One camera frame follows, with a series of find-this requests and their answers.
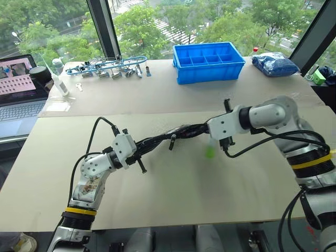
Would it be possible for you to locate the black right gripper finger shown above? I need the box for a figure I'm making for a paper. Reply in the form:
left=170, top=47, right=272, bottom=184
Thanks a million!
left=187, top=128, right=212, bottom=138
left=188, top=121, right=211, bottom=131

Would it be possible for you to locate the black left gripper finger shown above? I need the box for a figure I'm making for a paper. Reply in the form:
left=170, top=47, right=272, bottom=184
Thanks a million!
left=130, top=145, right=151, bottom=159
left=132, top=136, right=160, bottom=153

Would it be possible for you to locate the green highlighter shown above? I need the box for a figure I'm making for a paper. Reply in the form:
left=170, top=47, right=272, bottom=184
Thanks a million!
left=204, top=139, right=217, bottom=159

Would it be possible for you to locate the blue compartment bin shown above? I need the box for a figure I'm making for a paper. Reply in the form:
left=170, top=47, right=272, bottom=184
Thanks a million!
left=172, top=41, right=247, bottom=86

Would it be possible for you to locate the grey rounded shape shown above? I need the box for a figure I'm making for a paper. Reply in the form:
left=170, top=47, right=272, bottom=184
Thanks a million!
left=128, top=226, right=159, bottom=252

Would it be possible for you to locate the clear plastic sheet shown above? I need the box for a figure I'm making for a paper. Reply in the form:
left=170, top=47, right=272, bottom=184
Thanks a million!
left=45, top=100, right=72, bottom=112

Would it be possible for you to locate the blue mesh bag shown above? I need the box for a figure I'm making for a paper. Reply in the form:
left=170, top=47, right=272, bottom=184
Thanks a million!
left=251, top=51, right=301, bottom=78

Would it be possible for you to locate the white squeeze tube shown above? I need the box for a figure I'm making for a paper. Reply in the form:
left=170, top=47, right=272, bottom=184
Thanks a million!
left=40, top=59, right=70, bottom=97

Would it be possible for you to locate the grey water bottle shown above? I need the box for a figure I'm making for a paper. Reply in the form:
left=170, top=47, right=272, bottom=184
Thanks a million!
left=51, top=58, right=65, bottom=76

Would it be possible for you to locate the black window pillar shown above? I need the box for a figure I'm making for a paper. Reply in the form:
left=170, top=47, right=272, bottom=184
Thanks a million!
left=288, top=0, right=336, bottom=76
left=86, top=0, right=122, bottom=60

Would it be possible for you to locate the black round container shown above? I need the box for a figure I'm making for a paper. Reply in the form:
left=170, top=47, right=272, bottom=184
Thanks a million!
left=28, top=66, right=52, bottom=88

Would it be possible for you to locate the green box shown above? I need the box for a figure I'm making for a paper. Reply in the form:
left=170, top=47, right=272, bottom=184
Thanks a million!
left=312, top=68, right=328, bottom=86

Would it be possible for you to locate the black side table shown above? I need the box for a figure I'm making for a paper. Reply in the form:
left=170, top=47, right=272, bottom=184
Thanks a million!
left=306, top=78, right=336, bottom=114

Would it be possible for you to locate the grey laptop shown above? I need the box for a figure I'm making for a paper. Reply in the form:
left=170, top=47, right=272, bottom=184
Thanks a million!
left=0, top=54, right=53, bottom=140

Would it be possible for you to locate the dark blue cloth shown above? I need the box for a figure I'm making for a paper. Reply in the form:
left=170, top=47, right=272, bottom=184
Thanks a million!
left=318, top=65, right=336, bottom=86

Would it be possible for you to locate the white shoe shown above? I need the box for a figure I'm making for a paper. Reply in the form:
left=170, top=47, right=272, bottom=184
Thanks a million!
left=13, top=232, right=38, bottom=252

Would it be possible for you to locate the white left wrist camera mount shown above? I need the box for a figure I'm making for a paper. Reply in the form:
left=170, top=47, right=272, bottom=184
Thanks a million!
left=112, top=133, right=138, bottom=170

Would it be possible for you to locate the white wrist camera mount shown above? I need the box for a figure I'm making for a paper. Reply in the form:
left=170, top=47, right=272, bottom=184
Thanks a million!
left=208, top=104, right=252, bottom=142
left=112, top=133, right=138, bottom=170

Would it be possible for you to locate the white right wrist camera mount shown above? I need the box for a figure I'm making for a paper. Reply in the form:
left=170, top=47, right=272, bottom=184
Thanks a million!
left=208, top=104, right=252, bottom=142

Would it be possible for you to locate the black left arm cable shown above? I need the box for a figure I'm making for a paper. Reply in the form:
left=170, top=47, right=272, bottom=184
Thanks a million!
left=68, top=117, right=121, bottom=208

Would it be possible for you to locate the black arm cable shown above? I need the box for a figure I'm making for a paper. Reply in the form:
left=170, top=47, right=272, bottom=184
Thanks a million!
left=225, top=130, right=332, bottom=159
left=68, top=117, right=121, bottom=208

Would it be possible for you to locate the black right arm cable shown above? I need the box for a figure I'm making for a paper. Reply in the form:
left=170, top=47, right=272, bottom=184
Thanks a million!
left=225, top=130, right=332, bottom=159

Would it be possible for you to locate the black right elbow cable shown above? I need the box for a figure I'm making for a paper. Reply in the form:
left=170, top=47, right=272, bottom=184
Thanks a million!
left=277, top=188, right=308, bottom=252

